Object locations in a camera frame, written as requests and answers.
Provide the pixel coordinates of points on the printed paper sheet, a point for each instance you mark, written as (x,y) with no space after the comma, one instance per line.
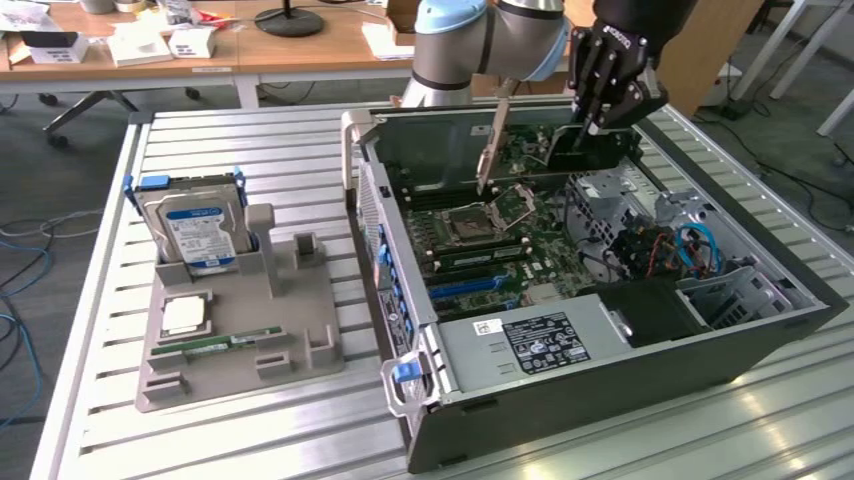
(27,19)

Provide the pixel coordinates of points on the white packaging tray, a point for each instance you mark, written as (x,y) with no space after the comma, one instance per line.
(140,52)

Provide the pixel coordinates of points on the black graphics card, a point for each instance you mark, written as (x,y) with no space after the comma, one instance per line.
(587,155)

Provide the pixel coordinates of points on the metal disk bay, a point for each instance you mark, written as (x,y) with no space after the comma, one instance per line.
(734,300)
(600,205)

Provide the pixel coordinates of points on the metal socket cover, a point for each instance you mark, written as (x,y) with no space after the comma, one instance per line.
(519,188)

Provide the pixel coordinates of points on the wooden cabinet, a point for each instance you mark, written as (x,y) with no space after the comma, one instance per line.
(721,40)

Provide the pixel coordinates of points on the grey cup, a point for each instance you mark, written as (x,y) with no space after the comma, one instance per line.
(97,6)

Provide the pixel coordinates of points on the white labelled box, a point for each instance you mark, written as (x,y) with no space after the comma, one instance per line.
(193,45)

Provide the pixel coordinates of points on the long expansion slot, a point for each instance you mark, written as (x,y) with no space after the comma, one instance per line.
(467,286)

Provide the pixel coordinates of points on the hard disk in blue carrier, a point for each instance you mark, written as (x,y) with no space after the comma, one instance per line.
(195,225)

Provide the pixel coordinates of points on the silver CPU chip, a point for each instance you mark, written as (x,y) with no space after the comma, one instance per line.
(187,315)

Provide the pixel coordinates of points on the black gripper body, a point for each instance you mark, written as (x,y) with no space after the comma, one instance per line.
(640,25)

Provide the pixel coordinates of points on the black lamp base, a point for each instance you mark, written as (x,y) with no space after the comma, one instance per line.
(290,25)

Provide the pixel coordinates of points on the silver chipset heat sink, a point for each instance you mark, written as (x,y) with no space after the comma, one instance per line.
(542,295)

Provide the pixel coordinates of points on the grey printed packet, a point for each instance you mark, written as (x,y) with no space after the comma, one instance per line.
(179,11)

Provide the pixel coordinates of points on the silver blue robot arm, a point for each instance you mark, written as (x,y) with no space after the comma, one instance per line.
(467,45)

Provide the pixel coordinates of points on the wooden desk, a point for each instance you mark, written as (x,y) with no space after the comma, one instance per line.
(267,50)

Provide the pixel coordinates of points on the bare green RAM stick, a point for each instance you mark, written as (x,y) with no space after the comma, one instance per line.
(216,342)

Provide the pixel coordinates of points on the green motherboard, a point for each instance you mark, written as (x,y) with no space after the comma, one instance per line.
(547,260)

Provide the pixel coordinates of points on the white floor box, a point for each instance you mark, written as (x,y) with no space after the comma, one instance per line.
(727,85)

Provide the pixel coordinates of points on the CPU socket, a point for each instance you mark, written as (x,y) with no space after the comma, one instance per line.
(470,225)

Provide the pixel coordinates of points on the blue case latch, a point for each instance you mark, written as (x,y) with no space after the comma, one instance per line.
(404,374)

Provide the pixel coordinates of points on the flat cardboard box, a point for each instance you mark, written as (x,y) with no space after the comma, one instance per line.
(13,52)

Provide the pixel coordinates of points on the brown cardboard box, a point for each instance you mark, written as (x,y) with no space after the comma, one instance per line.
(402,15)

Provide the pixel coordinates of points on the black intrusion switch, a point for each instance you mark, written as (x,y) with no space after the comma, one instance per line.
(384,191)

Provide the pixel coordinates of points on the white booklet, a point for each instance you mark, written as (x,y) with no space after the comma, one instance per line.
(383,42)

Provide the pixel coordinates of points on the white metal table frame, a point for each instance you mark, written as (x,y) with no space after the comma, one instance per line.
(761,50)

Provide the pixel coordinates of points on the red packet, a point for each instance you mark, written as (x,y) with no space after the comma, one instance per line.
(216,17)

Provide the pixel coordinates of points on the grey parts rack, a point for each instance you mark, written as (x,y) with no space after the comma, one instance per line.
(243,370)

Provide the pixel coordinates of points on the black chair base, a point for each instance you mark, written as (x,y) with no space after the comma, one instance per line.
(89,107)

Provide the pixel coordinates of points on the grey power supply unit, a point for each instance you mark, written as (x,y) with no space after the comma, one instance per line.
(467,350)

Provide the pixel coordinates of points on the white box with black lid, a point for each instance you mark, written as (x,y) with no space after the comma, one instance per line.
(60,52)

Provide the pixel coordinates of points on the black open PC case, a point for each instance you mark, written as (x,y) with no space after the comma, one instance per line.
(600,400)

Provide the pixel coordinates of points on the tape roll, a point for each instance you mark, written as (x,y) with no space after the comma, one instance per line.
(128,5)

